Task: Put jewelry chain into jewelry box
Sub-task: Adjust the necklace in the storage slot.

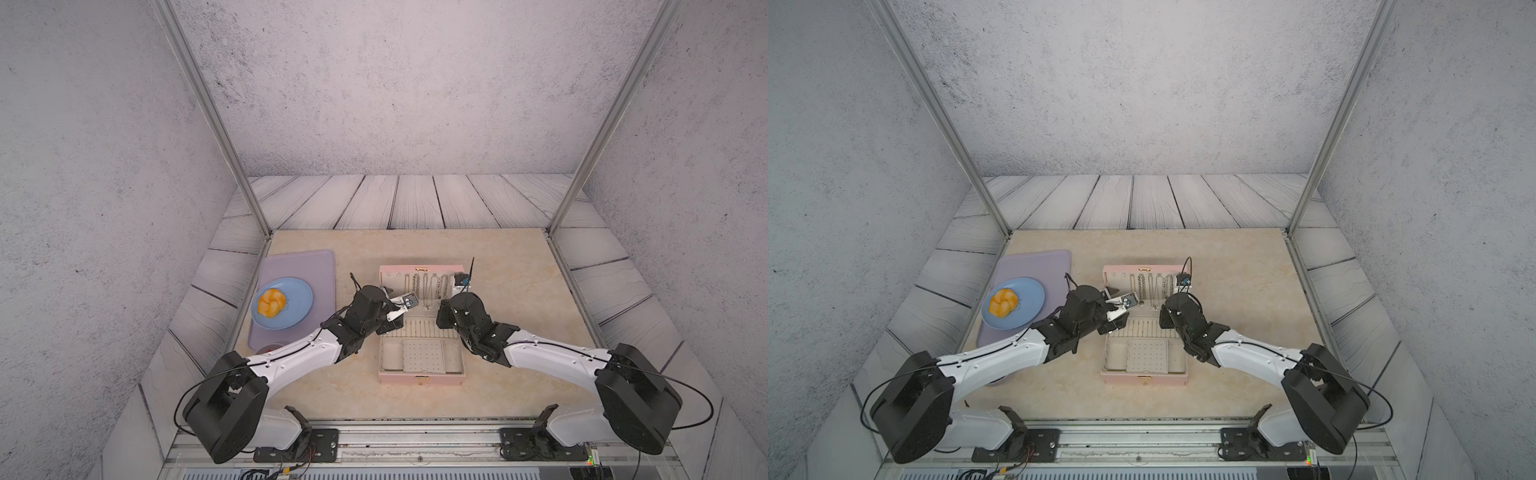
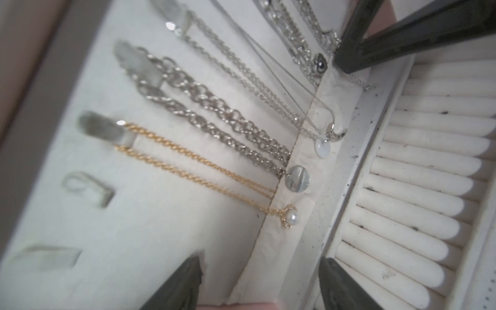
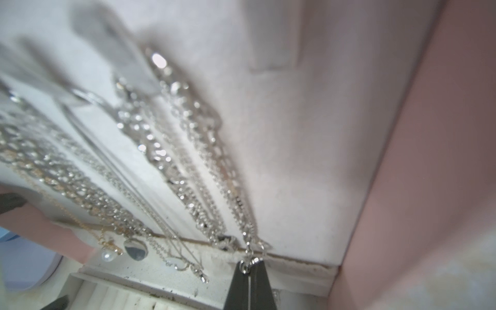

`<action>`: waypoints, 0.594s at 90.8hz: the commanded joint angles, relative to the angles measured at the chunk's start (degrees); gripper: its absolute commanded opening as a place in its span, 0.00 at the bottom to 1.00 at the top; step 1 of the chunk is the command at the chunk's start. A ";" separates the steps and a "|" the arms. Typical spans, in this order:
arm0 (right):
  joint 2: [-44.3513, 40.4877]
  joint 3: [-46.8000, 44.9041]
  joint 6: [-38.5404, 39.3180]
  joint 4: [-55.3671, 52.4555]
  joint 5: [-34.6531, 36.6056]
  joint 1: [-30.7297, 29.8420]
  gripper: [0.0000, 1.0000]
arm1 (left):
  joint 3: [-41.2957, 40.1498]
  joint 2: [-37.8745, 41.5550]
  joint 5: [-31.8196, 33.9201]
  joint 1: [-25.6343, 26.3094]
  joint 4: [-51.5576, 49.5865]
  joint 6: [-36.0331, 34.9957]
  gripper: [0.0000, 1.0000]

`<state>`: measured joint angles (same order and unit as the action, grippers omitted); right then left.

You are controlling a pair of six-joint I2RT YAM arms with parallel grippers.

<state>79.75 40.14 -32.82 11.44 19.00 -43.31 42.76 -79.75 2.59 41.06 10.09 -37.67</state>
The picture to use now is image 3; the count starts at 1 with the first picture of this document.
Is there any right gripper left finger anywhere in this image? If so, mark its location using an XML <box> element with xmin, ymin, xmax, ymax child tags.
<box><xmin>223</xmin><ymin>260</ymin><xmax>250</xmax><ymax>310</ymax></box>

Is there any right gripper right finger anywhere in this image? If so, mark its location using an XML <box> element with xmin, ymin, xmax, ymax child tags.
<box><xmin>249</xmin><ymin>258</ymin><xmax>277</xmax><ymax>310</ymax></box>

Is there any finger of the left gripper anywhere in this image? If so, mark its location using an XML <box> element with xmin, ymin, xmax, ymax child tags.
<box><xmin>41</xmin><ymin>294</ymin><xmax>70</xmax><ymax>310</ymax></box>
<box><xmin>0</xmin><ymin>192</ymin><xmax>27</xmax><ymax>214</ymax></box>

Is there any pink jewelry box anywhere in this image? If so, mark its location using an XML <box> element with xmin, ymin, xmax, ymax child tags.
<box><xmin>0</xmin><ymin>0</ymin><xmax>496</xmax><ymax>310</ymax></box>

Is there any silver jewelry chain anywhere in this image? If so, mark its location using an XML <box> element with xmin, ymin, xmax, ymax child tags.
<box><xmin>114</xmin><ymin>46</ymin><xmax>272</xmax><ymax>276</ymax></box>

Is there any blue plate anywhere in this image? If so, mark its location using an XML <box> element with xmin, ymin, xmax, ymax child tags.
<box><xmin>1</xmin><ymin>228</ymin><xmax>62</xmax><ymax>291</ymax></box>

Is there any chunky silver chain necklace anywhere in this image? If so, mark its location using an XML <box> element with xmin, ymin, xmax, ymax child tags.
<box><xmin>0</xmin><ymin>123</ymin><xmax>150</xmax><ymax>261</ymax></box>

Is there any thin silver necklace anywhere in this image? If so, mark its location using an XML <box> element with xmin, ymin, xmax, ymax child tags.
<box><xmin>19</xmin><ymin>38</ymin><xmax>210</xmax><ymax>284</ymax></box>

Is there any silver disc pendant necklace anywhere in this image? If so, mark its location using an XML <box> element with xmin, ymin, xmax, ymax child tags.
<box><xmin>0</xmin><ymin>88</ymin><xmax>191</xmax><ymax>272</ymax></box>

